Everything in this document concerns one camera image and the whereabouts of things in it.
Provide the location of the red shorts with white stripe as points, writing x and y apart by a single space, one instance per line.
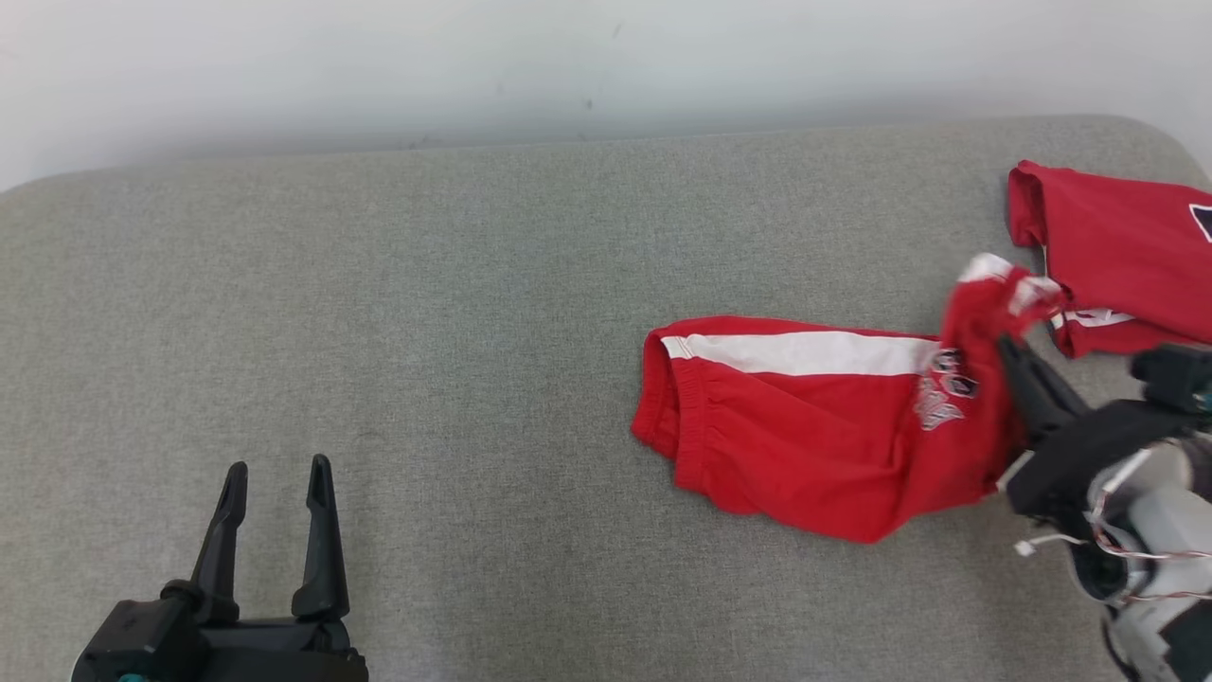
805 445

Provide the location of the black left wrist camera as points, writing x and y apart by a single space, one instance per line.
137 639

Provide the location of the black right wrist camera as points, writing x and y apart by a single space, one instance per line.
1174 379

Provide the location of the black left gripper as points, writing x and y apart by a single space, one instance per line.
275 655

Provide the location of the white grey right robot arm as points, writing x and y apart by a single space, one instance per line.
1174 521

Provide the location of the grey fabric sofa cushion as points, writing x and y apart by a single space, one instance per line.
426 379

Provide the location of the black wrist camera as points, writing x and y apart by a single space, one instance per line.
1174 379
137 639

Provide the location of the red shirt with striped cuffs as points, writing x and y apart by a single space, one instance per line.
1117 246

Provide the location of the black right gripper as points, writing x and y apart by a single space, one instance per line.
1079 455

